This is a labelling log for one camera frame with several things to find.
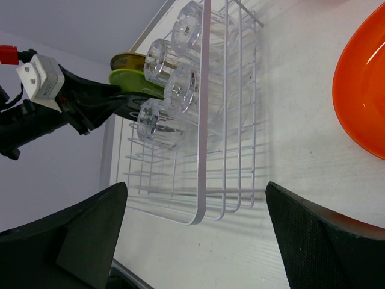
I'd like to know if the orange plate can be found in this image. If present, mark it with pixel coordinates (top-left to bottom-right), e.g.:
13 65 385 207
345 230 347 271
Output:
332 5 384 159

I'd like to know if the black plate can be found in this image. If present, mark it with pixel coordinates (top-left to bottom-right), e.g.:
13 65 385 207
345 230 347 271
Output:
114 92 164 122

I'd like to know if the white wire dish rack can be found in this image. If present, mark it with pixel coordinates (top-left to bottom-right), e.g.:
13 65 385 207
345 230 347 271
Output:
114 1 265 225

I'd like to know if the green plate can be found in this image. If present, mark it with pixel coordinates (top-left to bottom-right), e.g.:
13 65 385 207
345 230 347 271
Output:
109 69 164 99

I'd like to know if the clear glass front right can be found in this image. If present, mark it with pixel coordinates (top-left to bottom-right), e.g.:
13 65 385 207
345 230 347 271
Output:
164 64 224 124

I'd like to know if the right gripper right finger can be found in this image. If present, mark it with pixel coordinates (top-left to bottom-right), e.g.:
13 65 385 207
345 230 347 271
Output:
265 182 384 288

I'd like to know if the clear glass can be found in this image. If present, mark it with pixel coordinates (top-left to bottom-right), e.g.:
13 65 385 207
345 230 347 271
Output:
171 1 239 64
143 39 181 87
164 64 224 124
137 98 187 150

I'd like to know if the clear glass front left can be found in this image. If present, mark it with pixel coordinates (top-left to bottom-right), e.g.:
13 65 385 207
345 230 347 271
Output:
137 98 187 150

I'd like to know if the clear glass back right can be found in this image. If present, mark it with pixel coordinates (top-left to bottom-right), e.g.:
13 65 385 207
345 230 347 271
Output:
171 1 239 64

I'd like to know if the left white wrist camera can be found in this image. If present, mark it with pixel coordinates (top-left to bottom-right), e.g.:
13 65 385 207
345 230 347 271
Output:
16 54 65 112

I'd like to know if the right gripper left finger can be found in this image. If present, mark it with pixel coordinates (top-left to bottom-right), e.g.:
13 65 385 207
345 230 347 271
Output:
1 182 128 288

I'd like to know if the clear glass back left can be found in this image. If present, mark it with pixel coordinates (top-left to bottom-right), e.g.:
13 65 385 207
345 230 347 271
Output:
143 39 181 87

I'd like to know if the olive brown plate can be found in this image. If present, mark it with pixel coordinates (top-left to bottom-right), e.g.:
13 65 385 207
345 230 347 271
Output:
110 52 146 71

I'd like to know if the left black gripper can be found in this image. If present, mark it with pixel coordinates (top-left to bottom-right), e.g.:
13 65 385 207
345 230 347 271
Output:
1 65 132 160

